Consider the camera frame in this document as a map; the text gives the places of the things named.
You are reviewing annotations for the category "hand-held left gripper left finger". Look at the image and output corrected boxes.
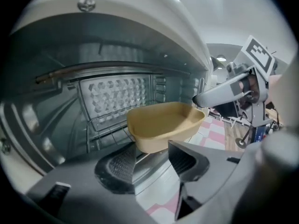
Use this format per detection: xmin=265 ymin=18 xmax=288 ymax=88
xmin=25 ymin=145 xmax=151 ymax=224

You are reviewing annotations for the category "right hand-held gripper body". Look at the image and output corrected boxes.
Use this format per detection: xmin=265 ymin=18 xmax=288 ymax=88
xmin=225 ymin=35 xmax=278 ymax=128

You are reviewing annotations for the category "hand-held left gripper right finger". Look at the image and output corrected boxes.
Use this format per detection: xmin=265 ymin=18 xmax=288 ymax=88
xmin=167 ymin=140 xmax=248 ymax=222

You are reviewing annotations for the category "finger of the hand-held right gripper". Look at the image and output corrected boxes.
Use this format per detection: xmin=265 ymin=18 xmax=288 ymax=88
xmin=192 ymin=71 xmax=254 ymax=108

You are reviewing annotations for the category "yellow tray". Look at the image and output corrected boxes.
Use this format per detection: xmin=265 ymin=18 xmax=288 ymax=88
xmin=127 ymin=102 xmax=206 ymax=154

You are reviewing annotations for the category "white microwave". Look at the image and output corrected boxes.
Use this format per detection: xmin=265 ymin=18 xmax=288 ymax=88
xmin=0 ymin=0 xmax=214 ymax=210

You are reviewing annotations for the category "person's right hand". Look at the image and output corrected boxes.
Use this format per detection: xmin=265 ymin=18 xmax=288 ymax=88
xmin=240 ymin=75 xmax=259 ymax=102

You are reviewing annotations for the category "pink white checkered tablecloth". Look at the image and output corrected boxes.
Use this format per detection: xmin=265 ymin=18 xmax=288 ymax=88
xmin=144 ymin=119 xmax=226 ymax=219

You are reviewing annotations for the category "black wheeled stand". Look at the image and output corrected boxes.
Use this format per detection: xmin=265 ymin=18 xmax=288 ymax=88
xmin=234 ymin=125 xmax=252 ymax=148

